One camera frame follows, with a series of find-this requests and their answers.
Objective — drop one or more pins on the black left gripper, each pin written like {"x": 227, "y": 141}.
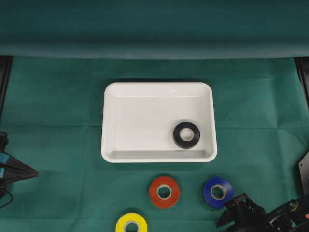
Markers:
{"x": 12, "y": 169}

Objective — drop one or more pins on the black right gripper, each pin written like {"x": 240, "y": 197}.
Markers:
{"x": 248, "y": 216}

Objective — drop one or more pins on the blue tape roll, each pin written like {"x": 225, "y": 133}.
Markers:
{"x": 224, "y": 184}

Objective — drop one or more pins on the red tape roll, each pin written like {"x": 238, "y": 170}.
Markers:
{"x": 164, "y": 192}

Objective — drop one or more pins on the black tape roll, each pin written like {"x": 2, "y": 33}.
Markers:
{"x": 186, "y": 135}

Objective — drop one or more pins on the yellow tape roll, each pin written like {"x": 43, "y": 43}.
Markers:
{"x": 131, "y": 218}

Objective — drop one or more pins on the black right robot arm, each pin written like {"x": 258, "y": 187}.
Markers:
{"x": 300, "y": 216}

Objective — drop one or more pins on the white plastic tray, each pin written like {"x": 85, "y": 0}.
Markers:
{"x": 139, "y": 119}

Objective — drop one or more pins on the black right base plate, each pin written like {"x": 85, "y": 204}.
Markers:
{"x": 304, "y": 175}

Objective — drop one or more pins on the black left side rail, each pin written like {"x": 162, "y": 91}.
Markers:
{"x": 5, "y": 68}

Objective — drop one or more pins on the black rail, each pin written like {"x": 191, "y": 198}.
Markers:
{"x": 5, "y": 68}
{"x": 302, "y": 66}

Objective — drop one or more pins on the black right side rail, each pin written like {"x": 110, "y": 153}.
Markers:
{"x": 302, "y": 66}

